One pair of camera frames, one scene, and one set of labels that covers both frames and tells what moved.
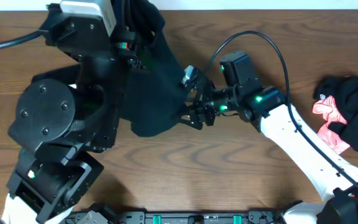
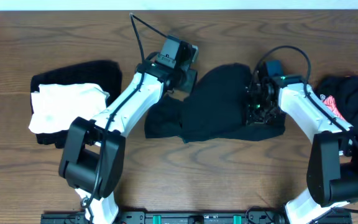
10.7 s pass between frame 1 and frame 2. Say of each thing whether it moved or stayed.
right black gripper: moved
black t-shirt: moved
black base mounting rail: stayed
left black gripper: moved
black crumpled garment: stayed
